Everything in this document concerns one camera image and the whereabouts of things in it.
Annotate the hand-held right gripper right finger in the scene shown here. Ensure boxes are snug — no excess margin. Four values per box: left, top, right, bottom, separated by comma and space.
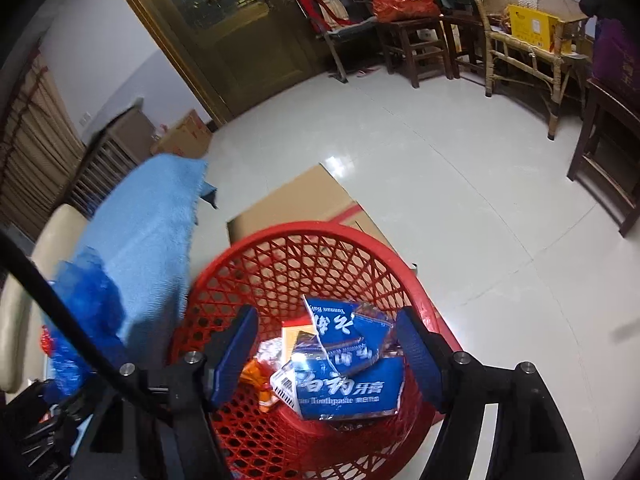
396, 305, 587, 480

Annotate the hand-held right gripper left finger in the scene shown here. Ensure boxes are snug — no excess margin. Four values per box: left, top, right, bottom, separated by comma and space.
69, 304, 260, 480

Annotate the orange snack wrapper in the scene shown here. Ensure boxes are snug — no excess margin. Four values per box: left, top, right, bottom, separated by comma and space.
239, 357, 281, 413

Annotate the orange white box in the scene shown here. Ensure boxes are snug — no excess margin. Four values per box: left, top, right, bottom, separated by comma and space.
280, 321, 313, 361

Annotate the blue toothpaste box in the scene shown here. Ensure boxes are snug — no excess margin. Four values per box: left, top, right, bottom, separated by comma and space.
270, 295, 407, 421

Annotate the red plastic basket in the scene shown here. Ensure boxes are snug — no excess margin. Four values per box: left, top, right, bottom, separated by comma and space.
166, 221, 465, 480

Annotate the blue plastic bag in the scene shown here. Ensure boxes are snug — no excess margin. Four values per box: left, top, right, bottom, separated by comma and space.
40, 246, 132, 403

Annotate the blue tablecloth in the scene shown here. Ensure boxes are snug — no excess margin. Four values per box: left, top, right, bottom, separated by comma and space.
75, 154, 218, 351

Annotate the flat cardboard sheet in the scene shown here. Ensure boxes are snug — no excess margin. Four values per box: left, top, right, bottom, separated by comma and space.
226, 162, 422, 276

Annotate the cardboard box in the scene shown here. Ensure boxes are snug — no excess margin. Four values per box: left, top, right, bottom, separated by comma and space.
150, 109, 213, 159

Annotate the grey wooden crib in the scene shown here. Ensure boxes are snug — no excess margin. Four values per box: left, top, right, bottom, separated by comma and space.
65, 106, 157, 220

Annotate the dark wooden table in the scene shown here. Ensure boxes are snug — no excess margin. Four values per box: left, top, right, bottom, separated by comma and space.
566, 77, 640, 238

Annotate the brown curtain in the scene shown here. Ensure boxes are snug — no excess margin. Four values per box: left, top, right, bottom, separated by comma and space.
0, 42, 87, 243

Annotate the dark wooden stool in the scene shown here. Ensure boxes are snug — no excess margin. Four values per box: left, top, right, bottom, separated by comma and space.
375, 14, 455, 90

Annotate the bamboo chair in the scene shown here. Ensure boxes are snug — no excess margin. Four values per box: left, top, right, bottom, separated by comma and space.
474, 0, 592, 141

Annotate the wooden door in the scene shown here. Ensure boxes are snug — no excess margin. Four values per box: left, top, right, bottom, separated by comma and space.
102, 0, 386, 128

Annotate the yellow box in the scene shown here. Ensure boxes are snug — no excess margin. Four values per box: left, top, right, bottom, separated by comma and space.
506, 4, 577, 56

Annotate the chair with red towel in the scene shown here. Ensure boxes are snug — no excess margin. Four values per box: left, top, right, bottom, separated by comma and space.
292, 0, 381, 83

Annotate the purple bag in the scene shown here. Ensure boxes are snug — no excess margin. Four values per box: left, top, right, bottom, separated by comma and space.
590, 17, 640, 101

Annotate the black cable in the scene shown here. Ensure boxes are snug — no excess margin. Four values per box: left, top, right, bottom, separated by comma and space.
0, 232, 173, 413

